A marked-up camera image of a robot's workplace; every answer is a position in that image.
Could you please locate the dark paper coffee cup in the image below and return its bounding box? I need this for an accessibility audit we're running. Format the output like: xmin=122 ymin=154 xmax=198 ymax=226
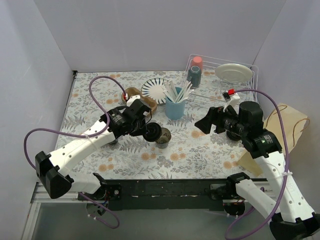
xmin=155 ymin=127 xmax=172 ymax=149

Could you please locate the black coffee cup lid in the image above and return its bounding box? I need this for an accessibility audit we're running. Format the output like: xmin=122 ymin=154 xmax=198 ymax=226
xmin=143 ymin=122 xmax=162 ymax=142

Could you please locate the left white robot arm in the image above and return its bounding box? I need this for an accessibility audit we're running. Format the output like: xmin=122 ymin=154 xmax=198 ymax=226
xmin=35 ymin=99 xmax=162 ymax=200

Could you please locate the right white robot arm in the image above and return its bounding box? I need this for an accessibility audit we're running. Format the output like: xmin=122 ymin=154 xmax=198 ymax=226
xmin=194 ymin=101 xmax=320 ymax=240

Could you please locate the stack of black lids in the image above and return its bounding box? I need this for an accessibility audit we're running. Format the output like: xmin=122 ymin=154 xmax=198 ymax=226
xmin=226 ymin=131 xmax=241 ymax=142

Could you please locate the brown cardboard cup carrier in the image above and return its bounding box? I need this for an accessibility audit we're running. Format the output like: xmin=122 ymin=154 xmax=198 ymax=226
xmin=121 ymin=87 xmax=158 ymax=113

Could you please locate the blue straw holder cup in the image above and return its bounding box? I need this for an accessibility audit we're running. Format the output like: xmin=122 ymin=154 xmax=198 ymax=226
xmin=165 ymin=92 xmax=186 ymax=120

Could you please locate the blue striped plate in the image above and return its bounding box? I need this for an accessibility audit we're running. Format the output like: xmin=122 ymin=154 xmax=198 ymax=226
xmin=140 ymin=78 xmax=167 ymax=105

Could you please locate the dark teal cup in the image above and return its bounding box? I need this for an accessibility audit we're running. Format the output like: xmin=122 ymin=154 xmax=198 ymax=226
xmin=186 ymin=65 xmax=202 ymax=88

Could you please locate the brown paper bag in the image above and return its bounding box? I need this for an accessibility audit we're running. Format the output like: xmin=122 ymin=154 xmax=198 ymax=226
xmin=237 ymin=103 xmax=310 ymax=177

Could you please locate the cream white plate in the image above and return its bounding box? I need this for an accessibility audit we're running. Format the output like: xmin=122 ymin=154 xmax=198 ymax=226
xmin=215 ymin=63 xmax=253 ymax=83

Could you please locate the pink cup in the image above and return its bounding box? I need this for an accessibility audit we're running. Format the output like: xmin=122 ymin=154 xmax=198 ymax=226
xmin=192 ymin=56 xmax=203 ymax=71

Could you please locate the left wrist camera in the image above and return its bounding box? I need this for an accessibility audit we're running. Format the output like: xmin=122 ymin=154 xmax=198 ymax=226
xmin=124 ymin=93 xmax=141 ymax=107

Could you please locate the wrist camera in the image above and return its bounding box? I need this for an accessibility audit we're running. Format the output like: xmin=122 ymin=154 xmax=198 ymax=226
xmin=124 ymin=93 xmax=141 ymax=107
xmin=222 ymin=89 xmax=240 ymax=112

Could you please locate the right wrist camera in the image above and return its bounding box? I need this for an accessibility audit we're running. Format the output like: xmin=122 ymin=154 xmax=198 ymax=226
xmin=222 ymin=89 xmax=240 ymax=112

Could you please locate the white wire dish rack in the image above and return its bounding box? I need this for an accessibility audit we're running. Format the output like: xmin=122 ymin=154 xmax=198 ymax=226
xmin=183 ymin=54 xmax=259 ymax=112

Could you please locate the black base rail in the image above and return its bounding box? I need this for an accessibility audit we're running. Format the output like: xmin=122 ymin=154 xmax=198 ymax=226
xmin=77 ymin=177 xmax=251 ymax=212

